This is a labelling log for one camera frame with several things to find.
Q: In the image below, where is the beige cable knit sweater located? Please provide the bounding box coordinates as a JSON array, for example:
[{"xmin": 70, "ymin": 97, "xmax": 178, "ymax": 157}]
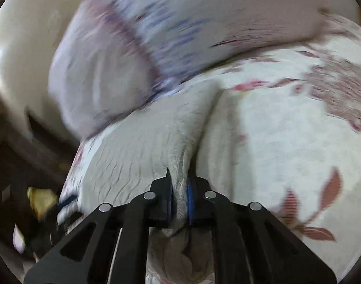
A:
[{"xmin": 58, "ymin": 80, "xmax": 234, "ymax": 283}]

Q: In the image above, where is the white floral bedspread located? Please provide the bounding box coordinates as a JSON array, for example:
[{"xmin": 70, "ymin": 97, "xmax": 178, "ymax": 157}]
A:
[{"xmin": 57, "ymin": 14, "xmax": 361, "ymax": 284}]

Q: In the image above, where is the pink floral pillow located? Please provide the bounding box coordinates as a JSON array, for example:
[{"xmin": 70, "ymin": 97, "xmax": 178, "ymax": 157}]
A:
[{"xmin": 48, "ymin": 0, "xmax": 327, "ymax": 138}]

